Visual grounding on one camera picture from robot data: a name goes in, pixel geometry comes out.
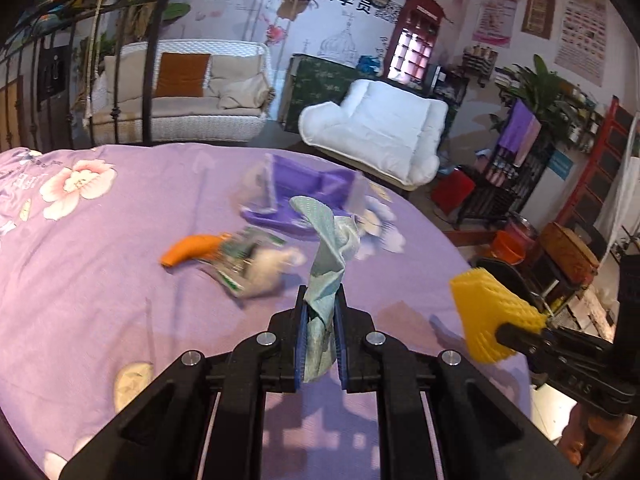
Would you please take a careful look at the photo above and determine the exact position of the right hand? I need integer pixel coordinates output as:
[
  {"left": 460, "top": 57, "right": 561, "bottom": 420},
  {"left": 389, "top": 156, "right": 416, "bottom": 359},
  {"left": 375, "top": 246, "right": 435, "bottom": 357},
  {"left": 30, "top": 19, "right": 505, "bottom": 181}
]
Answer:
[{"left": 556, "top": 404, "right": 637, "bottom": 474}]

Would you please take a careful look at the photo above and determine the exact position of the red telephone booth cabinet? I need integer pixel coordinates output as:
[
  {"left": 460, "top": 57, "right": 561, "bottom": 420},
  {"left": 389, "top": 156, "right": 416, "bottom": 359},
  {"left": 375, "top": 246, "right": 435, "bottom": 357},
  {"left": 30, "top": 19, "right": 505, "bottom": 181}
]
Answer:
[{"left": 383, "top": 0, "right": 445, "bottom": 84}]

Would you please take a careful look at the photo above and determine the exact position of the dark green cabinet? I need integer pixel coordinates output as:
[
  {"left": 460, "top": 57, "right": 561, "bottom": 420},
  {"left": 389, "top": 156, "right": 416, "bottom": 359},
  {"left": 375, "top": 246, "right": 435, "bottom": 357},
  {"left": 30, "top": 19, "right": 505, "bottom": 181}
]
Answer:
[{"left": 278, "top": 53, "right": 374, "bottom": 133}]

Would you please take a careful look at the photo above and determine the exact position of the black metal bed frame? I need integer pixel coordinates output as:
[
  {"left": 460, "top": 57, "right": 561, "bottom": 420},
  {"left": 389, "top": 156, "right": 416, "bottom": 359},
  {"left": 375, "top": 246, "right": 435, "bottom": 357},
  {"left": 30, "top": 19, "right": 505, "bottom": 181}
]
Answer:
[{"left": 1, "top": 0, "right": 169, "bottom": 152}]

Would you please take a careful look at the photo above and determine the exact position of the black trash bin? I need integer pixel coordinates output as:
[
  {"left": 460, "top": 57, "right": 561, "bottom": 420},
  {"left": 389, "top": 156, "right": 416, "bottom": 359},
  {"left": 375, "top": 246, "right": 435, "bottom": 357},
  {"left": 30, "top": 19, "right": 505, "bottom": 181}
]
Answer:
[{"left": 472, "top": 257, "right": 535, "bottom": 307}]

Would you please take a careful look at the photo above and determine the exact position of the orange carrot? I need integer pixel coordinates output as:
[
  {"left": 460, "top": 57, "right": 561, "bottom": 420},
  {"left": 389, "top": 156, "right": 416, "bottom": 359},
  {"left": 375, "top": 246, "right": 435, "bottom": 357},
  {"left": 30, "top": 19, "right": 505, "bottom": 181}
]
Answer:
[{"left": 160, "top": 233, "right": 232, "bottom": 269}]

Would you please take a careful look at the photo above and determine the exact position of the orange sofa cushion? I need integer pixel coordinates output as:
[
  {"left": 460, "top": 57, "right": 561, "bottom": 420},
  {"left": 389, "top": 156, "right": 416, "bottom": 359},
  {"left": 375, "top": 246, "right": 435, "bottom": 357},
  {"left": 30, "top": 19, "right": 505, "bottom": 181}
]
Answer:
[{"left": 154, "top": 52, "right": 210, "bottom": 98}]

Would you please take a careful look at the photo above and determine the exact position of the white wicker sofa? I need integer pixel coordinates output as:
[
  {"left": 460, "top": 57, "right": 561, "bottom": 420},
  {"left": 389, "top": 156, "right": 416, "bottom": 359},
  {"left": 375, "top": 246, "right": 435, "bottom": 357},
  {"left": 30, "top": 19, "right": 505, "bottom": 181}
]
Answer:
[{"left": 84, "top": 39, "right": 274, "bottom": 145}]

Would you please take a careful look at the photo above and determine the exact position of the white padded lounge chair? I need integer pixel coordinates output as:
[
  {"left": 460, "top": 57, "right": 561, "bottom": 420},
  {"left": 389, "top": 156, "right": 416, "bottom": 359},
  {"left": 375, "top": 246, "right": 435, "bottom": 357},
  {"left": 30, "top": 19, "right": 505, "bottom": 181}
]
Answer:
[{"left": 298, "top": 79, "right": 448, "bottom": 191}]

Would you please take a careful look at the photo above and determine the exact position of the light green cloth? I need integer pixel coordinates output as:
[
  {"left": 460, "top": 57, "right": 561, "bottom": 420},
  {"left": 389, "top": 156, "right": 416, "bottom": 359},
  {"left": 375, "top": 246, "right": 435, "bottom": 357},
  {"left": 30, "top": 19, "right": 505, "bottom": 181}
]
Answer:
[{"left": 290, "top": 196, "right": 360, "bottom": 382}]

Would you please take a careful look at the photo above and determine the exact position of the purple plastic package bag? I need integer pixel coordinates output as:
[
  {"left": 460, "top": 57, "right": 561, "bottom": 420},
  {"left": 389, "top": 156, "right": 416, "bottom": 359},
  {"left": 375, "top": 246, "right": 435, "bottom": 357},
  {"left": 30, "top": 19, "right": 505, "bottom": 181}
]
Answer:
[{"left": 238, "top": 154, "right": 369, "bottom": 238}]

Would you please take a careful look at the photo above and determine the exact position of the purple floral bed sheet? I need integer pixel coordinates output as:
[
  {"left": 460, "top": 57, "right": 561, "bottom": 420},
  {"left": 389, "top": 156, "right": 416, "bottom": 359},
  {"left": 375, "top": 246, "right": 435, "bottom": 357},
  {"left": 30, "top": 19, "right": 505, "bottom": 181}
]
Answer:
[{"left": 0, "top": 142, "right": 534, "bottom": 480}]

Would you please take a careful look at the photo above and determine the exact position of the black metal rack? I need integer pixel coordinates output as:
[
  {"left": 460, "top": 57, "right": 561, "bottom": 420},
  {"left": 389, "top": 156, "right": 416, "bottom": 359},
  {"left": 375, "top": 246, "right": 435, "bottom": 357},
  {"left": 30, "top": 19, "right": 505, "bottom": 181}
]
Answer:
[{"left": 454, "top": 104, "right": 554, "bottom": 228}]

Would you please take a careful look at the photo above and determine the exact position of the pink hanging towel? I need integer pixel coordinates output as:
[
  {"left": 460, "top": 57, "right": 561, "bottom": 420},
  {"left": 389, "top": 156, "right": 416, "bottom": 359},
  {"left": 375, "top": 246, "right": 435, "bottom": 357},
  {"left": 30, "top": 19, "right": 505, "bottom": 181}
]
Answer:
[{"left": 513, "top": 117, "right": 541, "bottom": 168}]

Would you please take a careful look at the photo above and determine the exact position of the wooden top rolling stool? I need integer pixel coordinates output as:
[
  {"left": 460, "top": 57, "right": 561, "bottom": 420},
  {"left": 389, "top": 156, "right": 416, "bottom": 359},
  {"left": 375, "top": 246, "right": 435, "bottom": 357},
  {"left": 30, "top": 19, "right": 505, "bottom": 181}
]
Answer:
[{"left": 524, "top": 222, "right": 600, "bottom": 313}]

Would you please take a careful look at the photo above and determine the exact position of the purple hanging towel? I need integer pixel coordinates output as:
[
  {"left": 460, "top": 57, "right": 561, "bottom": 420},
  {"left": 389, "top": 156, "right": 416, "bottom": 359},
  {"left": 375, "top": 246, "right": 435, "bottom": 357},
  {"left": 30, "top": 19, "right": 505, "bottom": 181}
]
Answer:
[{"left": 498, "top": 99, "right": 535, "bottom": 154}]

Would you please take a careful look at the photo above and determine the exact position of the red plastic stool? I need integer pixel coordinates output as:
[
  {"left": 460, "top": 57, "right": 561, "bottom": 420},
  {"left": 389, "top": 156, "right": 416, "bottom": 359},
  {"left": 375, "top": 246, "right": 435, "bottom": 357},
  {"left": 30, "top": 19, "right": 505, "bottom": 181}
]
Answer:
[{"left": 431, "top": 168, "right": 476, "bottom": 216}]

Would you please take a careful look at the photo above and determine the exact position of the pink plastic basin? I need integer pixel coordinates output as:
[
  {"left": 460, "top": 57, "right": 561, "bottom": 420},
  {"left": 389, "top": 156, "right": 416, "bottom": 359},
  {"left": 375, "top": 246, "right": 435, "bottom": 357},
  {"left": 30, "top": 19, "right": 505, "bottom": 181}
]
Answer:
[{"left": 504, "top": 212, "right": 538, "bottom": 249}]

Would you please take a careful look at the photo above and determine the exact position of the orange plastic bucket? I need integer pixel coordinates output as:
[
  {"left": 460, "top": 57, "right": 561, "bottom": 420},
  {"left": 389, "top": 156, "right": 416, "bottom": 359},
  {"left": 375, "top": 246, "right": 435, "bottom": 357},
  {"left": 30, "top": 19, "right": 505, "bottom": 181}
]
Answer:
[{"left": 489, "top": 230, "right": 526, "bottom": 266}]

